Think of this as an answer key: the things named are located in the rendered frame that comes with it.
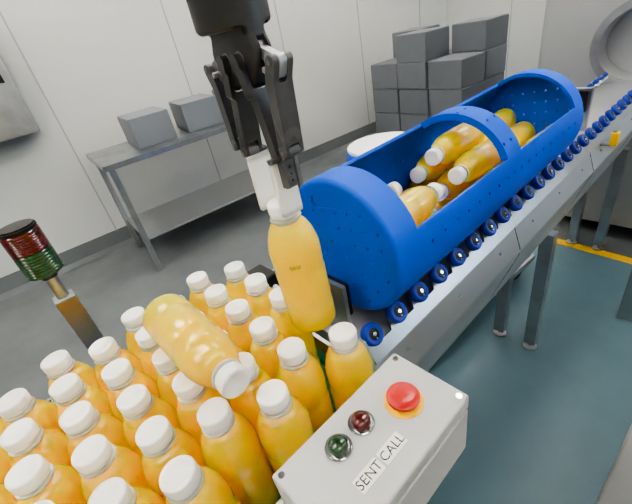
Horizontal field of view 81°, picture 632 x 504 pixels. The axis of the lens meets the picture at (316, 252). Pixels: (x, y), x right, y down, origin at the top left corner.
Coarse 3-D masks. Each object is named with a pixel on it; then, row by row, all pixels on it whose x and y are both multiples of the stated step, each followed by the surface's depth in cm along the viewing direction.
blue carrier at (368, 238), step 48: (480, 96) 108; (528, 96) 112; (576, 96) 101; (384, 144) 84; (528, 144) 85; (336, 192) 63; (384, 192) 61; (480, 192) 74; (336, 240) 70; (384, 240) 60; (432, 240) 66; (384, 288) 66
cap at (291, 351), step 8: (280, 344) 51; (288, 344) 51; (296, 344) 50; (304, 344) 50; (280, 352) 50; (288, 352) 49; (296, 352) 49; (304, 352) 50; (280, 360) 50; (288, 360) 49; (296, 360) 49
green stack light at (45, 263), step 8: (48, 248) 68; (32, 256) 65; (40, 256) 66; (48, 256) 68; (56, 256) 69; (16, 264) 66; (24, 264) 66; (32, 264) 66; (40, 264) 67; (48, 264) 68; (56, 264) 69; (24, 272) 67; (32, 272) 67; (40, 272) 67; (48, 272) 68; (56, 272) 69; (32, 280) 67
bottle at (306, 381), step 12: (312, 360) 52; (288, 372) 50; (300, 372) 50; (312, 372) 51; (288, 384) 50; (300, 384) 50; (312, 384) 51; (324, 384) 53; (300, 396) 50; (312, 396) 51; (324, 396) 53; (312, 408) 52; (324, 408) 54; (312, 420) 53; (324, 420) 55
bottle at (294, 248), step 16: (272, 224) 48; (288, 224) 46; (304, 224) 47; (272, 240) 47; (288, 240) 46; (304, 240) 47; (272, 256) 48; (288, 256) 47; (304, 256) 47; (320, 256) 49; (288, 272) 48; (304, 272) 48; (320, 272) 50; (288, 288) 50; (304, 288) 49; (320, 288) 51; (288, 304) 52; (304, 304) 51; (320, 304) 52; (304, 320) 53; (320, 320) 53
